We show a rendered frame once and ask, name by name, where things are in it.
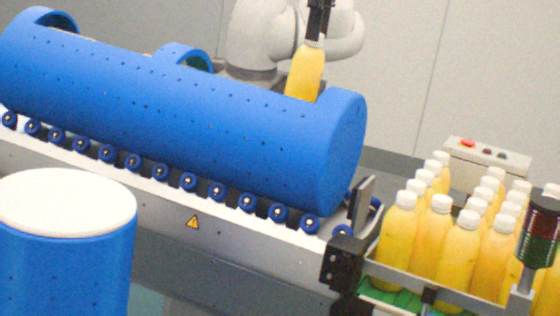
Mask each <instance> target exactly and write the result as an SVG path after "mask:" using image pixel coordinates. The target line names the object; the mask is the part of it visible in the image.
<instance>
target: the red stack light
mask: <svg viewBox="0 0 560 316"><path fill-rule="evenodd" d="M521 225H522V228H523V229H524V230H525V231H526V232H528V233H529V234H531V235H533V236H536V237H538V238H542V239H546V240H559V239H560V217H554V216H549V215H546V214H543V213H541V212H538V211H536V210H535V209H533V208H532V207H531V205H530V204H529V202H528V204H527V207H526V210H525V214H524V217H523V221H522V224H521Z"/></svg>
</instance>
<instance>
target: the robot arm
mask: <svg viewBox="0 0 560 316"><path fill-rule="evenodd" d="M320 33H322V34H324V35H325V38H324V41H323V47H321V48H322V49H323V51H324V56H325V62H334V61H340V60H344V59H347V58H350V57H352V56H354V55H356V54H357V53H358V52H359V51H360V50H361V49H362V47H363V44H364V41H365V34H366V30H365V25H364V21H363V19H362V17H361V16H360V15H359V14H358V13H357V12H354V3H353V0H300V1H299V3H298V6H297V7H294V6H289V5H286V0H238V1H237V3H235V5H234V7H233V9H232V12H231V16H230V20H229V25H228V31H227V40H226V60H211V62H212V66H213V69H214V70H216V71H218V72H219V73H216V74H214V75H218V76H221V77H225V78H228V79H232V80H235V82H240V83H243V84H247V85H250V86H254V87H257V88H261V89H264V90H268V91H271V90H272V89H274V88H275V87H276V86H277V85H279V84H280V83H281V82H283V81H286V79H287V74H286V73H284V72H280V71H277V64H278V61H283V60H286V59H292V58H293V56H294V54H295V52H296V50H297V49H298V48H299V47H300V46H301V45H303V44H306V43H305V42H304V41H305V40H310V41H314V42H319V38H320Z"/></svg>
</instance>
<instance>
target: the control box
mask: <svg viewBox="0 0 560 316"><path fill-rule="evenodd" d="M462 138H463V137H459V136H456V135H451V136H450V137H449V138H448V139H447V140H446V142H445V144H444V145H443V146H442V150H441V151H442V152H445V153H447V154H449V155H450V159H449V162H448V164H449V166H448V169H449V171H450V176H451V183H450V188H451V189H454V190H457V191H461V192H464V193H467V194H470V195H472V194H473V193H474V191H475V188H476V187H477V186H478V184H479V183H480V182H481V179H482V177H485V176H486V175H487V170H488V168H489V167H497V168H500V169H502V170H504V171H505V176H504V179H503V180H504V182H503V183H502V184H503V185H504V188H505V194H506V195H507V194H508V192H509V191H510V190H511V189H512V186H513V182H514V181H515V180H522V181H526V182H527V178H528V175H529V171H530V167H531V165H532V161H533V158H531V157H527V156H523V155H520V154H516V153H513V152H509V151H506V150H502V149H498V148H495V147H491V146H488V144H484V143H481V142H477V141H475V142H476V144H475V146H472V147H466V146H464V145H463V143H462V142H461V139H462ZM485 147H487V148H488V149H489V148H490V150H491V149H492V150H491V151H492V154H490V155H489V154H485V153H483V152H482V151H483V149H485ZM493 149H494V151H493ZM499 151H500V152H501V153H505V154H506V155H507V153H508V155H507V158H506V159H502V158H499V157H497V154H498V153H500V152H499ZM509 154H510V155H509Z"/></svg>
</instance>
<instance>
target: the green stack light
mask: <svg viewBox="0 0 560 316"><path fill-rule="evenodd" d="M559 247H560V239H559V240H546V239H542V238H538V237H536V236H533V235H531V234H529V233H528V232H526V231H525V230H524V229H523V228H522V225H521V227H520V231H519V234H518V237H517V241H516V244H515V248H514V251H513V253H514V255H515V257H516V258H517V259H518V260H520V261H521V262H523V263H525V264H527V265H530V266H533V267H537V268H550V267H552V266H553V265H554V263H555V260H556V257H557V254H558V250H559Z"/></svg>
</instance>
